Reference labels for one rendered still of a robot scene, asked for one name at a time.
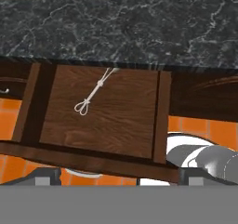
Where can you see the brown wooden drawer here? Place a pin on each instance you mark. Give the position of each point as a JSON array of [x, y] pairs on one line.
[[102, 116]]

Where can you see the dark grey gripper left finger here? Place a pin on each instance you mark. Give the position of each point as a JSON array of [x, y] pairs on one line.
[[46, 175]]

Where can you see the white and grey round object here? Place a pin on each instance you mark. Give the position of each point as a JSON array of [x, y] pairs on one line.
[[214, 159]]

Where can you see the silver metal tongs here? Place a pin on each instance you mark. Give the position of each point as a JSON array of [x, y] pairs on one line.
[[93, 93]]

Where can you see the dark brown cupboard drawer front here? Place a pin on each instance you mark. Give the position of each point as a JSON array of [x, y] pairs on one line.
[[14, 79]]

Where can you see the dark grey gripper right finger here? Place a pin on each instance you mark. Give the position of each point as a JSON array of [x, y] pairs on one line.
[[186, 173]]

